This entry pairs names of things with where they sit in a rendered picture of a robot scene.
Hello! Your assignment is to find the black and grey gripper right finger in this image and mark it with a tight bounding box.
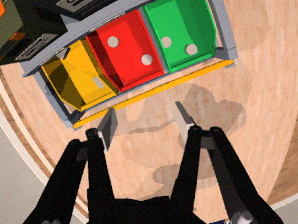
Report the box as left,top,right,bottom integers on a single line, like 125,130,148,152
161,101,284,224

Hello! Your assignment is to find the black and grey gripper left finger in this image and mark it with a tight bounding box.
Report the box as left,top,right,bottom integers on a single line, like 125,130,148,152
23,107,118,224

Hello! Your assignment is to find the grey metal shelf rack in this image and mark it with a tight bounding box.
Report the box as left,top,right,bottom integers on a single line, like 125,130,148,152
19,0,239,132

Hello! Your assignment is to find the green open bin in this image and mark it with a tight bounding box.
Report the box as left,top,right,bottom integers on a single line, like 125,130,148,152
142,0,216,73

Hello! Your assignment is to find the small grey block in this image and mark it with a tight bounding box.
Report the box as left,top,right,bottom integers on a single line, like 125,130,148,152
92,76,105,89
56,47,71,60

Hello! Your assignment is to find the red bin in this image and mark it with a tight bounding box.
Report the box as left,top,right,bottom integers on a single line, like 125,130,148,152
85,9,165,93

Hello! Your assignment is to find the yellow open bin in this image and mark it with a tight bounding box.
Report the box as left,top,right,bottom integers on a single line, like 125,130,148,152
41,37,119,112

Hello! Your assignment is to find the orange bar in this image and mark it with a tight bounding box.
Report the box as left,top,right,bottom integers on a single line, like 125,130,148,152
73,60,233,128

